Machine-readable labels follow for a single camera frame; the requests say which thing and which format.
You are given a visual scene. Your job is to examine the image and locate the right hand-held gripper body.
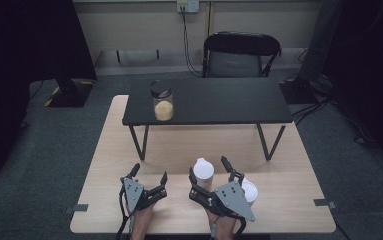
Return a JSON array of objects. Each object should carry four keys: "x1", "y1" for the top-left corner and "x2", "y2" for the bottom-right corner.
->
[{"x1": 188, "y1": 172, "x2": 257, "y2": 223}]

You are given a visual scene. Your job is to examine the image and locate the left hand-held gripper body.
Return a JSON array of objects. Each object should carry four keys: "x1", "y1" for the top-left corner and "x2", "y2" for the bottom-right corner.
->
[{"x1": 120, "y1": 177, "x2": 169, "y2": 215}]

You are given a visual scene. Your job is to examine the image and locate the tall white-lidded seasoning bottle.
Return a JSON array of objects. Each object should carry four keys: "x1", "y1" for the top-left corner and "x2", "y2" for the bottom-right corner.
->
[{"x1": 193, "y1": 157, "x2": 215, "y2": 192}]

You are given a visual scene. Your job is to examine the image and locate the squat white-lidded seasoning bottle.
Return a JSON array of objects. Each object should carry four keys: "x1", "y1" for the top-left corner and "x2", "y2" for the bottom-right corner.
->
[{"x1": 240, "y1": 177, "x2": 259, "y2": 208}]

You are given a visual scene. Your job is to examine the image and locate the black raised shelf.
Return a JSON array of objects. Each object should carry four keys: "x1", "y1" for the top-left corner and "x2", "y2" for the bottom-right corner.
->
[{"x1": 122, "y1": 77, "x2": 294, "y2": 162}]

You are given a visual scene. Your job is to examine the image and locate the glass jar with black lid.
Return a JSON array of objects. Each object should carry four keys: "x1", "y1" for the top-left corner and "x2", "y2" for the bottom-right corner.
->
[{"x1": 150, "y1": 79, "x2": 175, "y2": 122}]

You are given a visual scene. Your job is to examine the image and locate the person's left hand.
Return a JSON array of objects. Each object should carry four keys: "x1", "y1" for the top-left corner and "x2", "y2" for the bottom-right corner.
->
[{"x1": 132, "y1": 203, "x2": 156, "y2": 240}]

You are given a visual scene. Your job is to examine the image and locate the person's right hand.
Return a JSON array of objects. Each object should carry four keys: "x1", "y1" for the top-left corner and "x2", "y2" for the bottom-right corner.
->
[{"x1": 206, "y1": 210, "x2": 237, "y2": 240}]

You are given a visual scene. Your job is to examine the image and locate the grey tape strip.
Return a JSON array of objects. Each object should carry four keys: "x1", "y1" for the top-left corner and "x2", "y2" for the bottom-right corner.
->
[
  {"x1": 63, "y1": 203, "x2": 89, "y2": 215},
  {"x1": 313, "y1": 198, "x2": 337, "y2": 210}
]

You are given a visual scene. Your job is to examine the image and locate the black stand base yellow tape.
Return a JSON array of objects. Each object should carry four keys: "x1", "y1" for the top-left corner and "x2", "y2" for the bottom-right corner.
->
[{"x1": 43, "y1": 78, "x2": 95, "y2": 108}]

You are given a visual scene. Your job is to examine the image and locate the black folding chair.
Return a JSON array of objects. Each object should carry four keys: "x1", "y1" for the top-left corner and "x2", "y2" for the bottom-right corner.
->
[{"x1": 202, "y1": 31, "x2": 283, "y2": 79}]

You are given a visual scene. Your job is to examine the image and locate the grey leaning panel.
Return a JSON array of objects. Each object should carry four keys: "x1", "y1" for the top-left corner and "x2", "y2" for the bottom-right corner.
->
[{"x1": 298, "y1": 0, "x2": 344, "y2": 83}]

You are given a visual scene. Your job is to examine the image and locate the black curtain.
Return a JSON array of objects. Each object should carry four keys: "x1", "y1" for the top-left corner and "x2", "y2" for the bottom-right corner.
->
[
  {"x1": 322, "y1": 0, "x2": 383, "y2": 174},
  {"x1": 0, "y1": 0, "x2": 98, "y2": 183}
]

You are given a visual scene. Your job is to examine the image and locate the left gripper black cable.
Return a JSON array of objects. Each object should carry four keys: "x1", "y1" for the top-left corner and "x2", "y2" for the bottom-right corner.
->
[{"x1": 115, "y1": 188, "x2": 131, "y2": 240}]

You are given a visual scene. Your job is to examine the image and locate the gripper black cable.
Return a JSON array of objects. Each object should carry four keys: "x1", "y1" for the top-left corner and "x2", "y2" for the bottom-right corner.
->
[
  {"x1": 233, "y1": 215, "x2": 248, "y2": 240},
  {"x1": 115, "y1": 188, "x2": 131, "y2": 240}
]

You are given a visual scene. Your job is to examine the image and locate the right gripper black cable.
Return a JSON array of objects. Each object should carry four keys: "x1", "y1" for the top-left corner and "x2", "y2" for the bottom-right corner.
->
[{"x1": 233, "y1": 215, "x2": 248, "y2": 240}]

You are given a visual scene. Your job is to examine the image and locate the black floor cables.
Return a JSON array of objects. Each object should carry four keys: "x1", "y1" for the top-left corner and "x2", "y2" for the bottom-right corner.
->
[{"x1": 292, "y1": 94, "x2": 377, "y2": 145}]

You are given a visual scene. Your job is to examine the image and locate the black wall power cable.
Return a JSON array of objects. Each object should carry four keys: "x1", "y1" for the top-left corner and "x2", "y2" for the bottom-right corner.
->
[{"x1": 180, "y1": 5, "x2": 204, "y2": 78}]

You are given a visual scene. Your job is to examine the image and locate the white wall socket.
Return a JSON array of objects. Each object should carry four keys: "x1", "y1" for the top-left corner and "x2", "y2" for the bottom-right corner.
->
[{"x1": 176, "y1": 0, "x2": 200, "y2": 14}]

